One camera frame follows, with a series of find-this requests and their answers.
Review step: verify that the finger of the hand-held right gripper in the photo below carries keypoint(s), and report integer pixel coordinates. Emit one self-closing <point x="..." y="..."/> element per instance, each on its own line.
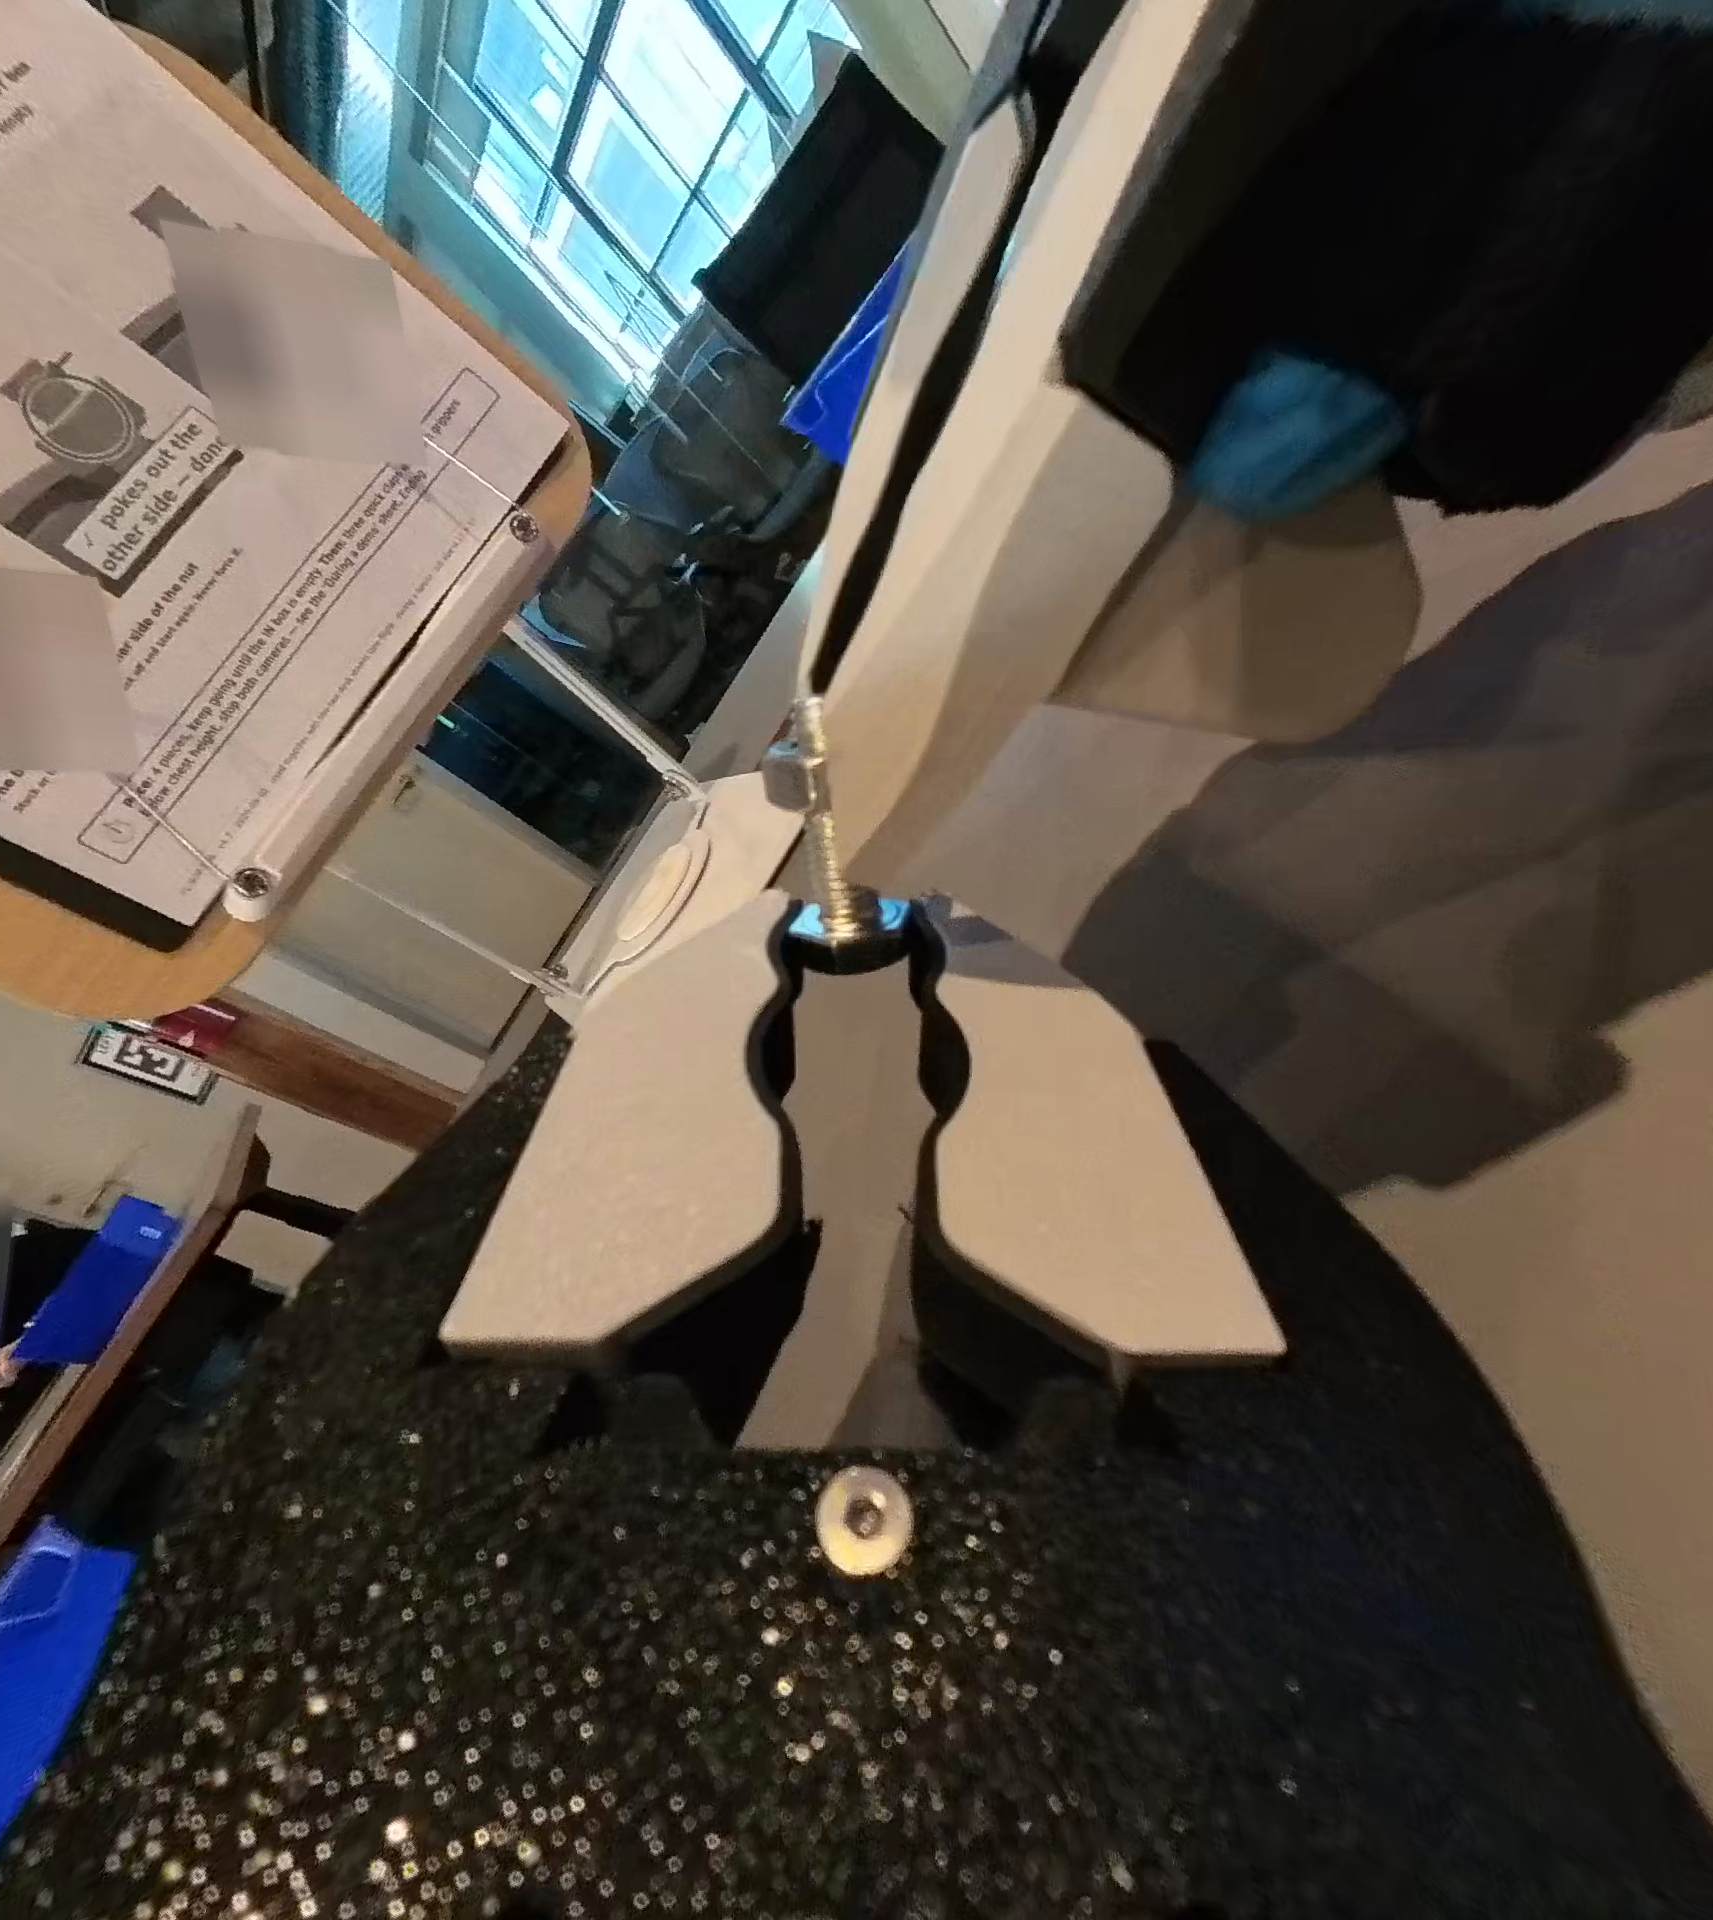
<point x="976" y="451"/>
<point x="983" y="77"/>

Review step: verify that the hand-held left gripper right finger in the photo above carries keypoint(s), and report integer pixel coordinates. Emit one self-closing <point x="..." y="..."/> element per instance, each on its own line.
<point x="1095" y="1200"/>

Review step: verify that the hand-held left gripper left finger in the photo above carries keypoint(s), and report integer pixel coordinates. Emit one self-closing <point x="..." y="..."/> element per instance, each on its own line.
<point x="632" y="1186"/>

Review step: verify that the steel hex bolt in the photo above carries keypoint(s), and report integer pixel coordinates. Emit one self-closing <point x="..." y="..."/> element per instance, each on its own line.
<point x="880" y="918"/>

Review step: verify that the steel hex nut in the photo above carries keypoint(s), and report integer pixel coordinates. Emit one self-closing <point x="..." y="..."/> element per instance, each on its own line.
<point x="791" y="781"/>

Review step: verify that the person's right hand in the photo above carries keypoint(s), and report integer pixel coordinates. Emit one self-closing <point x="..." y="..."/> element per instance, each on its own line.
<point x="1290" y="436"/>

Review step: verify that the black office chair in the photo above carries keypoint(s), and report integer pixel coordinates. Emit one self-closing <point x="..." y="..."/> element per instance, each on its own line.
<point x="825" y="195"/>

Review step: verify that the paned window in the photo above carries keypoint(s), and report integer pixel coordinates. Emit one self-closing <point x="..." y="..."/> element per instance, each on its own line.
<point x="617" y="119"/>

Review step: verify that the wood-edged desk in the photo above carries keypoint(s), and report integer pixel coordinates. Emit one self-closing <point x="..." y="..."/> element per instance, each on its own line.
<point x="183" y="1246"/>

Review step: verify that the black white marker tag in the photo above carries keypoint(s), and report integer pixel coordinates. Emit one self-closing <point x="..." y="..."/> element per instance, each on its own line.
<point x="144" y="1064"/>

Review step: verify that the instruction sheet on wooden stand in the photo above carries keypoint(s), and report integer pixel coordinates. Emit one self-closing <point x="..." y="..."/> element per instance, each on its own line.
<point x="45" y="969"/>

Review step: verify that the printed instruction sheet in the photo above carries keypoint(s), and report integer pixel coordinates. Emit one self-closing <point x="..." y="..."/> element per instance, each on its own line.
<point x="347" y="602"/>

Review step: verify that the wooden support post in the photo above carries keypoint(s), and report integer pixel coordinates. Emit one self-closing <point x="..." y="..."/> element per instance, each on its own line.
<point x="347" y="1073"/>

